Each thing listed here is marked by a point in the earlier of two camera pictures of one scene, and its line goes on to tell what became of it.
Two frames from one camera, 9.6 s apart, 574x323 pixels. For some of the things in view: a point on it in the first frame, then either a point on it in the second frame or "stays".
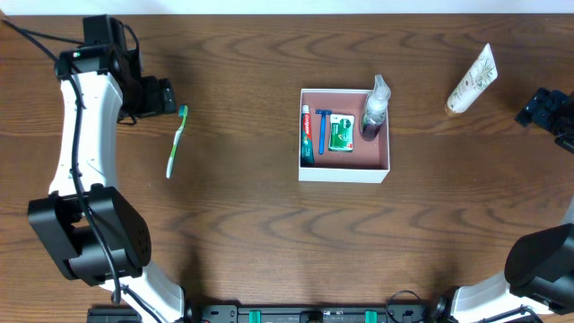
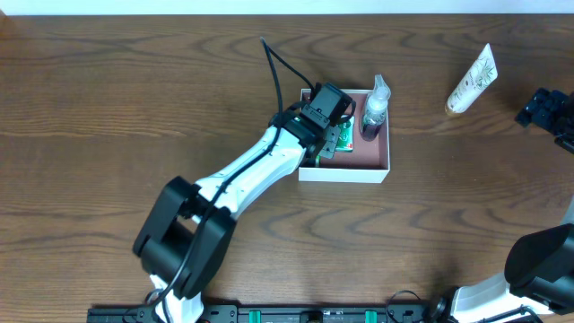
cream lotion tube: [474, 83] stays
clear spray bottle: [374, 113] stays
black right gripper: [539, 109] stays
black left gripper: [162, 96] to [333, 139]
